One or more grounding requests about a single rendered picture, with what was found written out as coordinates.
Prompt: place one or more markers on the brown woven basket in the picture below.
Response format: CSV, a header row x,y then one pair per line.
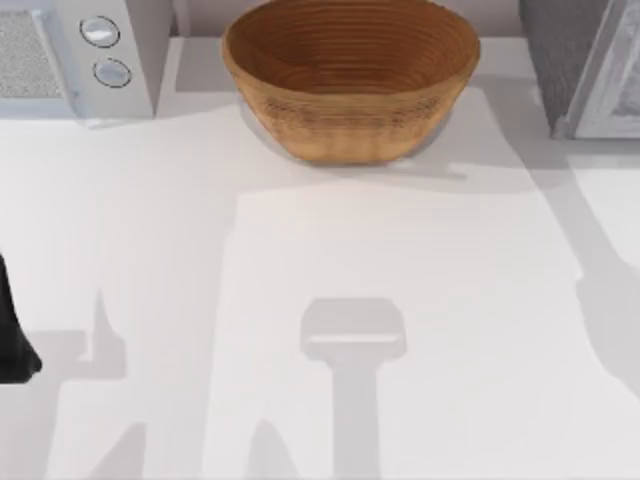
x,y
350,115

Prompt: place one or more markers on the pale microwave oven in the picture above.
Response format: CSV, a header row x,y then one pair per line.
x,y
135,60

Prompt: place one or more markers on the round microwave knob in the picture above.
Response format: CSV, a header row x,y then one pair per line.
x,y
99,31
112,72

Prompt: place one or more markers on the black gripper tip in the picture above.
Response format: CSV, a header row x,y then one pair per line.
x,y
12,345

